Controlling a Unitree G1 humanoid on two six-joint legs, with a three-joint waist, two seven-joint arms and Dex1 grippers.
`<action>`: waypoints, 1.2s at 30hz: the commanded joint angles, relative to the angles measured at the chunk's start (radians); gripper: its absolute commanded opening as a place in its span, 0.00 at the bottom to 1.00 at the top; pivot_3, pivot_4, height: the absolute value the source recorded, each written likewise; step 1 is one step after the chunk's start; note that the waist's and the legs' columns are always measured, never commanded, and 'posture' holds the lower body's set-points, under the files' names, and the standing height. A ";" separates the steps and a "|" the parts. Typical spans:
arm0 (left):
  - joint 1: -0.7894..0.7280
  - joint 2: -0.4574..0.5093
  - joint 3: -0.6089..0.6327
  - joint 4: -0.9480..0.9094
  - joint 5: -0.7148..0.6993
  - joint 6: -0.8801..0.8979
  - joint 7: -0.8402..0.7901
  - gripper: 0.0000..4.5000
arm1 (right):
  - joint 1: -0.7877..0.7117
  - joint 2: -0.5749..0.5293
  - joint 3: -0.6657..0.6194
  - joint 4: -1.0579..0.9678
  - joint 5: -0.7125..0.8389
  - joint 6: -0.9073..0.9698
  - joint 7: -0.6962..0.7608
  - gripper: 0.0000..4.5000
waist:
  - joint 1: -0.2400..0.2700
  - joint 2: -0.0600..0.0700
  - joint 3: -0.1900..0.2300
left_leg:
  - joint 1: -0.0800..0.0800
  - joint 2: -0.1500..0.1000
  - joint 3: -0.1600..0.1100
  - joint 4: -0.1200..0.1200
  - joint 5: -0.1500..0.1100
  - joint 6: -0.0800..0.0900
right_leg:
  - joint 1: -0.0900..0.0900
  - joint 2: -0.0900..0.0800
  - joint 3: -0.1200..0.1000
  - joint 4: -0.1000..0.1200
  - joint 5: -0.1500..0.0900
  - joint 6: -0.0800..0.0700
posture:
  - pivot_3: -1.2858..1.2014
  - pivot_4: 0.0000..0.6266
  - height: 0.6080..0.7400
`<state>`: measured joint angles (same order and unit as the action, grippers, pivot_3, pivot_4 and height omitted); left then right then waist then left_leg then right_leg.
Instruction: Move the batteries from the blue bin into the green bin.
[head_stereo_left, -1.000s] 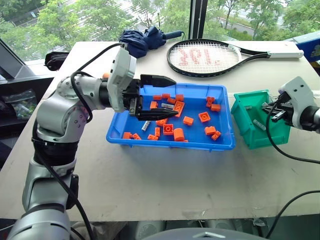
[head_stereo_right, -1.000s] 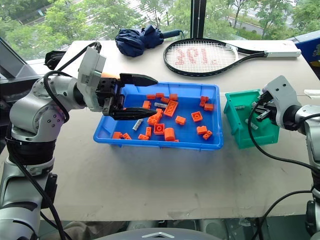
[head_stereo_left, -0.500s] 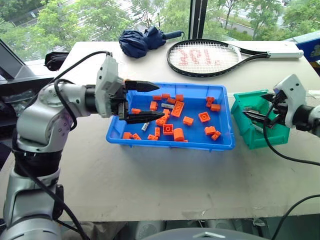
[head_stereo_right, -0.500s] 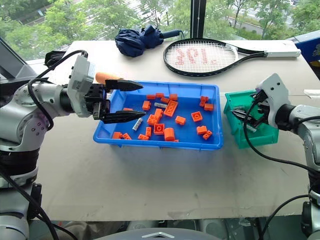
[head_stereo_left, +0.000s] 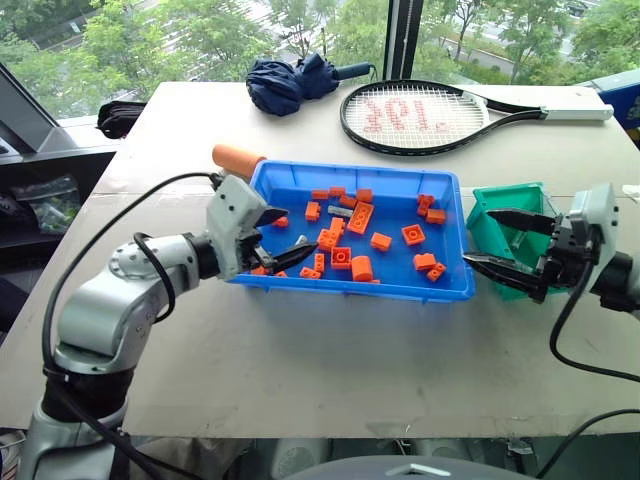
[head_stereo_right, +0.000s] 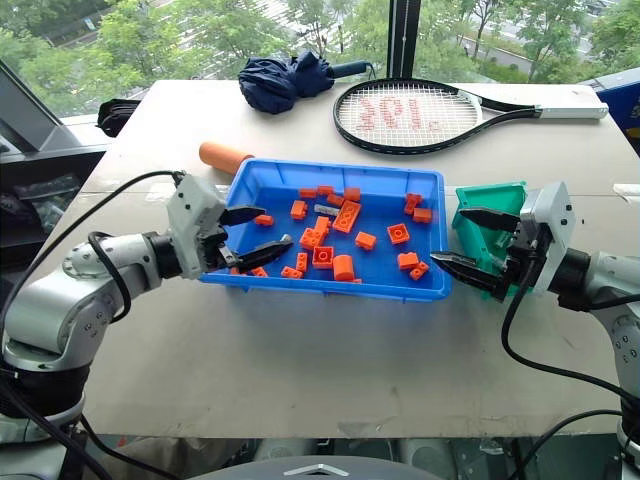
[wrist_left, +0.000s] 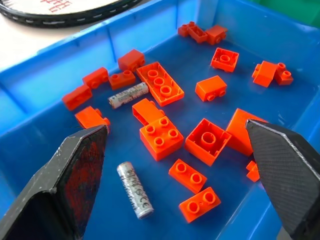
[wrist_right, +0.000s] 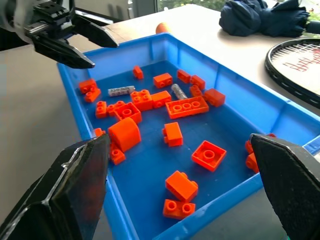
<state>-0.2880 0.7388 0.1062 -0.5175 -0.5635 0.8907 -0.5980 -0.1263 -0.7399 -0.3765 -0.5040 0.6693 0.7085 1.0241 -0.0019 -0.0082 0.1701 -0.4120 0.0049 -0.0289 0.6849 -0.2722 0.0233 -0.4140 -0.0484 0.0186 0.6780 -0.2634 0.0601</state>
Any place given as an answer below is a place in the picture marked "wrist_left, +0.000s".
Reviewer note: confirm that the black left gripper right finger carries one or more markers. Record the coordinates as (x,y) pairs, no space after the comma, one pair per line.
(287,170)

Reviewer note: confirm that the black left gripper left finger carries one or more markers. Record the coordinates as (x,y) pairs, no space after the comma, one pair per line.
(50,180)

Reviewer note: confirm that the blue plastic bin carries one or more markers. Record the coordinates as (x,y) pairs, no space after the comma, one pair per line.
(155,75)

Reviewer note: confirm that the green plastic bin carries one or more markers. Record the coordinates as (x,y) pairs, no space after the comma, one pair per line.
(303,11)

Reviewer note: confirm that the orange small building brick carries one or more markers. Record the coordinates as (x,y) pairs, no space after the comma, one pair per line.
(216,33)
(198,32)
(96,77)
(184,29)
(264,73)
(285,75)
(211,88)
(122,79)
(187,175)
(131,60)
(77,97)
(253,171)
(147,111)
(90,118)
(200,203)

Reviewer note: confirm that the orange square building brick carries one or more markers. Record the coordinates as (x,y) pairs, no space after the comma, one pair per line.
(238,135)
(224,59)
(161,138)
(207,142)

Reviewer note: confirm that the silver AA battery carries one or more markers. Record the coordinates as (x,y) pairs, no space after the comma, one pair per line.
(135,190)
(128,95)

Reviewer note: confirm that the orange long building brick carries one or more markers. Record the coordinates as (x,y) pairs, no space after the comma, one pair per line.
(160,83)

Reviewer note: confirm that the black racket frame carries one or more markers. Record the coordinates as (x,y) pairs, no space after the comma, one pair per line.
(62,18)

